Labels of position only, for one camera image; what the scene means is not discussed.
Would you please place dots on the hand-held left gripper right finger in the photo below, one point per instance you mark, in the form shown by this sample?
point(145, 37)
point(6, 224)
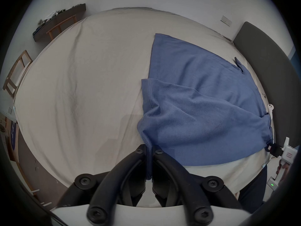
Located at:
point(181, 182)

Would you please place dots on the dark wall shelf with clutter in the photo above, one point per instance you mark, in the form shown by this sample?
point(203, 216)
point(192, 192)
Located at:
point(58, 18)

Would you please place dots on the person's legs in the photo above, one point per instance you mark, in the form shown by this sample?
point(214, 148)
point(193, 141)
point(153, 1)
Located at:
point(254, 192)

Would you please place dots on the bed with beige sheet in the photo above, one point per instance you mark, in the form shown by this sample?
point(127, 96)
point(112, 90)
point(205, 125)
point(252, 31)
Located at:
point(89, 83)

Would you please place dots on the wooden chair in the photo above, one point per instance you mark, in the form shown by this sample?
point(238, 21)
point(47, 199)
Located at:
point(16, 74)
point(61, 26)

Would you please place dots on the dark padded headboard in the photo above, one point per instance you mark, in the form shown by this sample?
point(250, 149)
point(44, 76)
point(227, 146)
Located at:
point(263, 53)

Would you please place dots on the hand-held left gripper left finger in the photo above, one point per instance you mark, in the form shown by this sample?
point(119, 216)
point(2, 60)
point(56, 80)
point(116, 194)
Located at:
point(110, 187)

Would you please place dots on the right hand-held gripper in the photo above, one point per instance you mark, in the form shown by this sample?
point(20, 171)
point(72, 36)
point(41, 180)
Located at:
point(288, 153)

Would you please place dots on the person's right hand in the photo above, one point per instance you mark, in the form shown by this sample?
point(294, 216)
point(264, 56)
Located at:
point(283, 171)

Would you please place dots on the blue shirt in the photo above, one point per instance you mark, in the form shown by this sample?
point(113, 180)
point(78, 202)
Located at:
point(199, 107)

